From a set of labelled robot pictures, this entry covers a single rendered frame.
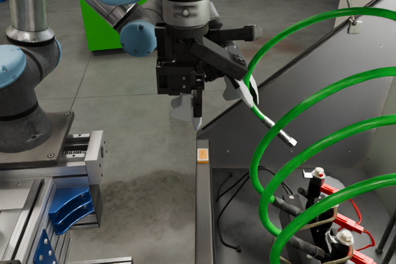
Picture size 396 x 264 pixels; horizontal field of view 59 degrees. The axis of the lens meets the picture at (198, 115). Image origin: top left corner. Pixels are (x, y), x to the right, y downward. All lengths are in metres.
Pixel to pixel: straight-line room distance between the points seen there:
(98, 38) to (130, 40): 3.29
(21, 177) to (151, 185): 1.34
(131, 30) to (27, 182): 0.51
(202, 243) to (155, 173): 1.60
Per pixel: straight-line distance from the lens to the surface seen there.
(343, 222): 0.74
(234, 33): 0.77
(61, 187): 1.05
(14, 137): 0.97
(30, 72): 0.95
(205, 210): 0.86
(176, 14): 0.55
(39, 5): 0.98
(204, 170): 0.96
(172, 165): 2.42
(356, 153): 1.22
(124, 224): 2.11
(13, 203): 0.99
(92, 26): 3.98
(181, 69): 0.58
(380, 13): 0.70
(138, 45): 0.73
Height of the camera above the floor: 1.60
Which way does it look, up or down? 33 degrees down
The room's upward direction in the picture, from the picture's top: straight up
